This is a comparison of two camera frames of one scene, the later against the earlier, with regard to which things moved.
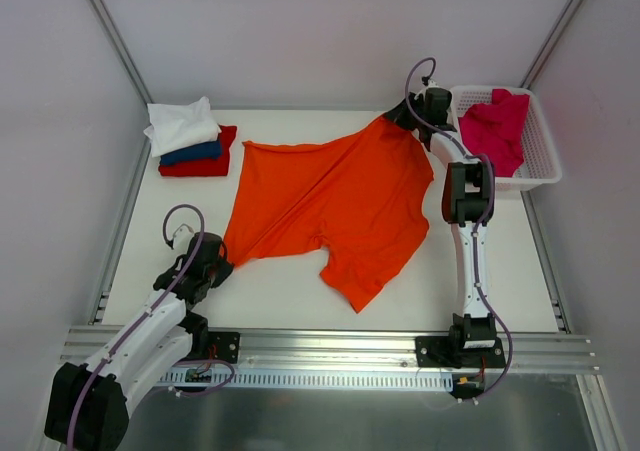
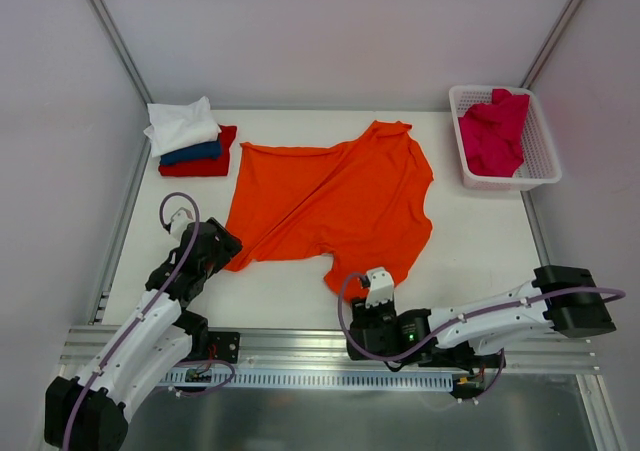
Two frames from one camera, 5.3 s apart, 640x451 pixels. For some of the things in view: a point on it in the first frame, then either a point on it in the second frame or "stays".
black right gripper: x=400 y=113 -> x=373 y=313
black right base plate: x=438 y=351 stays
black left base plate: x=224 y=346 stays
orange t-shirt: x=362 y=198 stays
